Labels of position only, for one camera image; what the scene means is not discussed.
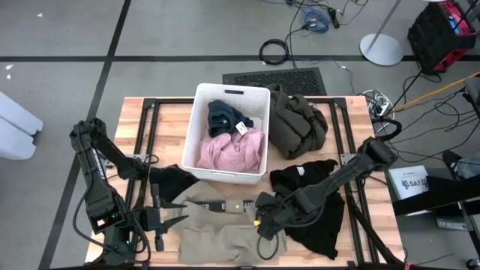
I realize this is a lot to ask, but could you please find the white plastic laundry basket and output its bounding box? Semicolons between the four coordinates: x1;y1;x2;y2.
181;82;272;185

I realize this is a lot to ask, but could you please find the blue cable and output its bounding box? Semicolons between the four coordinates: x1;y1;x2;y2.
299;7;331;35

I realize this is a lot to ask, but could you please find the black side stand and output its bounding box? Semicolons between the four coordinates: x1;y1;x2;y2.
391;166;480;226

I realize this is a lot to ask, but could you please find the person's shoe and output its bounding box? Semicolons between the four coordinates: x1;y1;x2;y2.
442;150;464;170

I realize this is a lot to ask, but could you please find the person's leg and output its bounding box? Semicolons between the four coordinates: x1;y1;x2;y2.
457;157;480;180

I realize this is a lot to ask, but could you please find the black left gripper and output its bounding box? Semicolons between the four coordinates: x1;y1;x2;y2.
129;182;191;253

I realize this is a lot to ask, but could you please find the coiled black cable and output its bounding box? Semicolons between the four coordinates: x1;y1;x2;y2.
258;38;290;66

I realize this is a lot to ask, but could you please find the pink garment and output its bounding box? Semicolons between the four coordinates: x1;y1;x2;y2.
195;127;266;173

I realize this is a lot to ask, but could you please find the white plastic panel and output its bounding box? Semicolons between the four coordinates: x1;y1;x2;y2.
0;116;38;161
0;91;44;136

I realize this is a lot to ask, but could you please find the navy garment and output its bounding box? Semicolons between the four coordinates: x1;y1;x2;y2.
206;99;255;139

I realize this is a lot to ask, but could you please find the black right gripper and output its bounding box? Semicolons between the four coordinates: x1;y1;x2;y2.
253;190;301;242

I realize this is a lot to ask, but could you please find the white printed box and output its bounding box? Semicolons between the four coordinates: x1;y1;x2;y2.
387;164;431;200

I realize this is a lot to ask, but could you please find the red and black equipment case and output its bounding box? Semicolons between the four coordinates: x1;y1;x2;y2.
406;0;478;74

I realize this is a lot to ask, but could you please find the dark olive hoodie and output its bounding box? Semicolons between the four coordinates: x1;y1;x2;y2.
266;82;329;161

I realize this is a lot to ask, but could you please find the thick black cable loop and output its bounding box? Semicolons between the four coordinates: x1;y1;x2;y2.
373;117;404;143

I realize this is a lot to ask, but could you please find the large black garment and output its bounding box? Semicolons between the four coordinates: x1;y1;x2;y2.
268;159;346;261

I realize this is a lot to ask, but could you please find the khaki garment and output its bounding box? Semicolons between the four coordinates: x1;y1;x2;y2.
164;180;289;266

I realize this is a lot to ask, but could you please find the grey round-base stand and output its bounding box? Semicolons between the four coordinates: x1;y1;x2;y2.
358;0;405;67

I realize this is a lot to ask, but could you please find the white power strip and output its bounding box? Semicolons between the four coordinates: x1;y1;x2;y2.
354;88;395;118

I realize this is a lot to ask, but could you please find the small black garment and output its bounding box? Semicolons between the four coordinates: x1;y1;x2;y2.
148;163;200;203

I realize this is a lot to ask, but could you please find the black floor mat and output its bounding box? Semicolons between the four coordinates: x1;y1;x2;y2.
222;67;328;97

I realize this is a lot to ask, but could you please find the black power adapter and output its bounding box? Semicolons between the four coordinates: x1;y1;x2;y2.
328;7;341;29

